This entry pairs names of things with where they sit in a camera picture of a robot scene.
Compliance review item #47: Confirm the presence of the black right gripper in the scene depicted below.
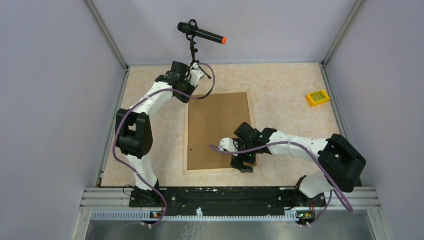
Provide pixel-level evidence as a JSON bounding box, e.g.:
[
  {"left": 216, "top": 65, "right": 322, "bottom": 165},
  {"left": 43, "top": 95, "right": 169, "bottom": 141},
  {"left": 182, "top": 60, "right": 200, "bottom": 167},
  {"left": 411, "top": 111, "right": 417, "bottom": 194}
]
[{"left": 230, "top": 138, "right": 257, "bottom": 173}]

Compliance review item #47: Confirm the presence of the white wooden photo frame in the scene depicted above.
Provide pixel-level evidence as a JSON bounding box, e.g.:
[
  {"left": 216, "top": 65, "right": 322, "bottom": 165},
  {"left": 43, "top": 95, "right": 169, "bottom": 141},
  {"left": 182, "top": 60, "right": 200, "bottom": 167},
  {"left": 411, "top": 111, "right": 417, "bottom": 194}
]
[{"left": 183, "top": 89, "right": 256, "bottom": 175}]

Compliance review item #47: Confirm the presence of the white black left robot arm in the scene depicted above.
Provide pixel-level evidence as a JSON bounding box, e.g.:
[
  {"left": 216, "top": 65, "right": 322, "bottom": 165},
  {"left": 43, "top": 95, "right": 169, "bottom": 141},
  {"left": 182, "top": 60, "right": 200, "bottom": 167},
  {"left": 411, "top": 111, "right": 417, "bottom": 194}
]
[{"left": 114, "top": 61, "right": 205, "bottom": 207}]

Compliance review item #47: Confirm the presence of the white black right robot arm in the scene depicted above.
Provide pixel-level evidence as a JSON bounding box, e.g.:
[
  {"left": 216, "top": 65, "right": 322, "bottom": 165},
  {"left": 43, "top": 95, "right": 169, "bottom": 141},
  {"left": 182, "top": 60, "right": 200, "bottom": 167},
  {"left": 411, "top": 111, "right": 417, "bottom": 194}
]
[{"left": 219, "top": 122, "right": 367, "bottom": 206}]

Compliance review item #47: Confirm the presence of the black tripod microphone stand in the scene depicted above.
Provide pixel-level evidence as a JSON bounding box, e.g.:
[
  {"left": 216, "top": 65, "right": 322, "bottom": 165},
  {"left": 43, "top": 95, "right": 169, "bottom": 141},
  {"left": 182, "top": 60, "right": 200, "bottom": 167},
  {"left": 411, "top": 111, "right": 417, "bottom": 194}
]
[{"left": 185, "top": 19, "right": 199, "bottom": 68}]

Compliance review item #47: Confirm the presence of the black microphone orange tip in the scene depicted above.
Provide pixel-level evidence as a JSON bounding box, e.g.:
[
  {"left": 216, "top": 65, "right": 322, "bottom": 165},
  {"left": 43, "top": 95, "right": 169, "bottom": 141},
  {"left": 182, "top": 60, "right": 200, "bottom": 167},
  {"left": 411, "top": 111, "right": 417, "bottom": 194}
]
[{"left": 177, "top": 22, "right": 227, "bottom": 45}]

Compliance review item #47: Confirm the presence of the yellow plastic box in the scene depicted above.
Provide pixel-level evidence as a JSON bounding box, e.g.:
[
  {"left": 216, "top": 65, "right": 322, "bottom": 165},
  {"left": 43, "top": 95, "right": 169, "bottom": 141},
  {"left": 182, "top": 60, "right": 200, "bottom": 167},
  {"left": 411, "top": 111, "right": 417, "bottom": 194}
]
[{"left": 305, "top": 89, "right": 331, "bottom": 108}]

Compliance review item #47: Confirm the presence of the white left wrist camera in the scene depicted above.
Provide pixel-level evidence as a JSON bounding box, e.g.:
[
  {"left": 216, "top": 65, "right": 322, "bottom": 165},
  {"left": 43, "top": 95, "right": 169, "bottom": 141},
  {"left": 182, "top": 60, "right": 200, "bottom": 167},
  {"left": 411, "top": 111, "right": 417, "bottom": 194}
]
[{"left": 188, "top": 63, "right": 205, "bottom": 88}]

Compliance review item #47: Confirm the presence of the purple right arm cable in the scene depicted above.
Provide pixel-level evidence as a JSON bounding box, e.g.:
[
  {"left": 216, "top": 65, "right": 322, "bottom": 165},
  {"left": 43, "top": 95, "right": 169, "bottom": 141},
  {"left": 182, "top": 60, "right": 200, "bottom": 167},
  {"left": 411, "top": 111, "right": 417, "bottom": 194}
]
[{"left": 208, "top": 141, "right": 355, "bottom": 228}]

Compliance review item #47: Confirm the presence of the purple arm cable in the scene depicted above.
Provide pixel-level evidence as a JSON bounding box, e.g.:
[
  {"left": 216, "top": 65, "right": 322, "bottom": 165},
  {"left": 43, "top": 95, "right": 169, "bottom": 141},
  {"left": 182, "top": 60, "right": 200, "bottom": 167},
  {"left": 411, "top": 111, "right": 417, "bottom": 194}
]
[
  {"left": 112, "top": 62, "right": 216, "bottom": 229},
  {"left": 208, "top": 141, "right": 355, "bottom": 228}
]

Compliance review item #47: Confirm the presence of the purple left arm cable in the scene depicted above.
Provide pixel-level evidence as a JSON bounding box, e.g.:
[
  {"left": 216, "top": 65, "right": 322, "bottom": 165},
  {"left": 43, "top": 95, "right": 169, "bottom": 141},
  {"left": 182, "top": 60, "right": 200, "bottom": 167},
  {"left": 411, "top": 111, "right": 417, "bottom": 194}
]
[{"left": 112, "top": 62, "right": 216, "bottom": 229}]

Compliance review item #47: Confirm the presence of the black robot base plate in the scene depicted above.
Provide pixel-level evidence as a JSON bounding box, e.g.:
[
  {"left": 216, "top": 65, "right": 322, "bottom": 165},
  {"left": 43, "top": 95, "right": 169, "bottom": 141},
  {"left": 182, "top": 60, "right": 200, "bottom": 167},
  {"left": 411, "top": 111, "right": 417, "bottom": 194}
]
[{"left": 129, "top": 186, "right": 327, "bottom": 217}]

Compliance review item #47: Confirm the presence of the aluminium rail front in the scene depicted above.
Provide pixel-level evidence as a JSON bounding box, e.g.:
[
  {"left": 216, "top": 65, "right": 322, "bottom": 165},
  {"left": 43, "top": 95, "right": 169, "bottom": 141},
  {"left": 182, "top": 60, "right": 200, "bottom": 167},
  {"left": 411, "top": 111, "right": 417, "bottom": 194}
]
[{"left": 79, "top": 187, "right": 382, "bottom": 222}]

